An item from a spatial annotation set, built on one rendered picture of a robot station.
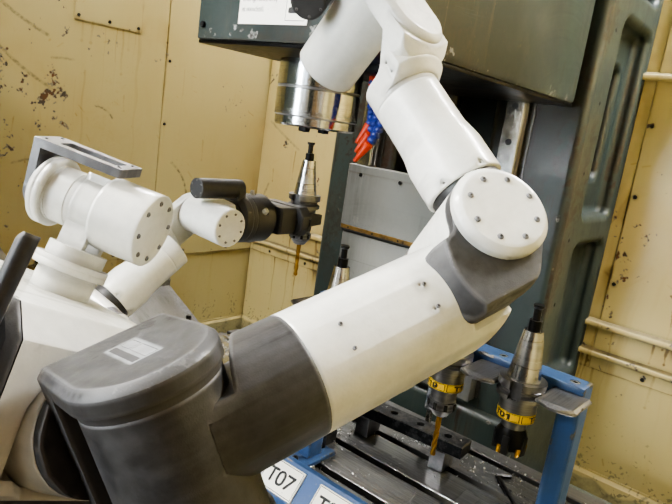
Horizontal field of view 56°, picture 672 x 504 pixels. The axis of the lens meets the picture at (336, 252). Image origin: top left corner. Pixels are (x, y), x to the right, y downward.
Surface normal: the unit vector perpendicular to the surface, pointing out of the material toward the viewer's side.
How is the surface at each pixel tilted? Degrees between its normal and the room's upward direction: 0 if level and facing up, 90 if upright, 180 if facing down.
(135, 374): 24
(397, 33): 94
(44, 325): 46
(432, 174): 94
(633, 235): 90
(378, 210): 90
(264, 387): 55
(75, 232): 70
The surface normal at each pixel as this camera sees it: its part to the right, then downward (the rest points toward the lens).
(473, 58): 0.76, 0.24
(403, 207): -0.64, 0.06
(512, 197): 0.25, -0.47
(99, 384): -0.26, -0.93
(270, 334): -0.04, -0.82
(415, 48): 0.47, 0.26
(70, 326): 0.79, -0.53
